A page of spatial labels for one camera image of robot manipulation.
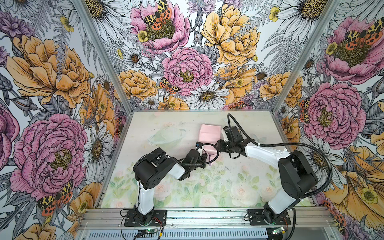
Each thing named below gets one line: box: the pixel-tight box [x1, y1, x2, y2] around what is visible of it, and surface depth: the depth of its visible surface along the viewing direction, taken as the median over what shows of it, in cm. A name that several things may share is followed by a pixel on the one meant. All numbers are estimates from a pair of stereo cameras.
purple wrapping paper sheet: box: [199, 124, 221, 166], surface depth 101 cm
